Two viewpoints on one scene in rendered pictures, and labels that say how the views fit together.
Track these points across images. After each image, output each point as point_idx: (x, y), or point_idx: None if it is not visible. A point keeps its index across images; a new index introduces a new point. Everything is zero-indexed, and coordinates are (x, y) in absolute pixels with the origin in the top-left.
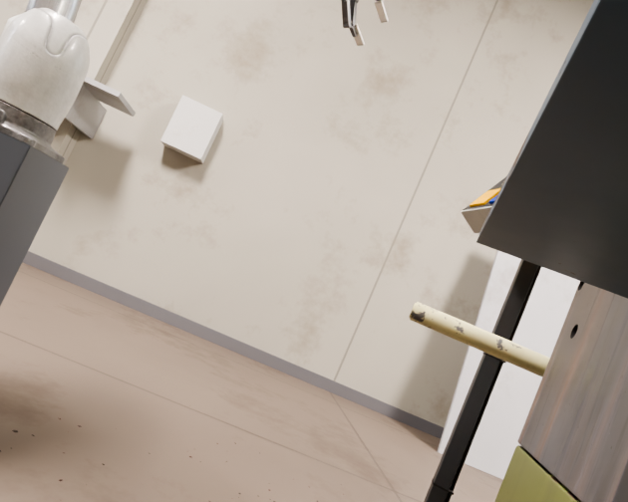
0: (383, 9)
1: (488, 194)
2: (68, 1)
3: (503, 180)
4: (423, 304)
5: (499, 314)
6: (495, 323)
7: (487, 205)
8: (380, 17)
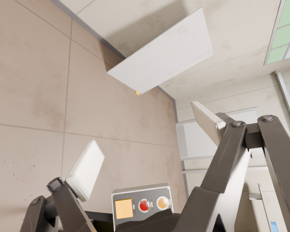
0: (211, 139)
1: (125, 211)
2: None
3: (144, 195)
4: None
5: (97, 215)
6: (95, 213)
7: (115, 225)
8: (196, 111)
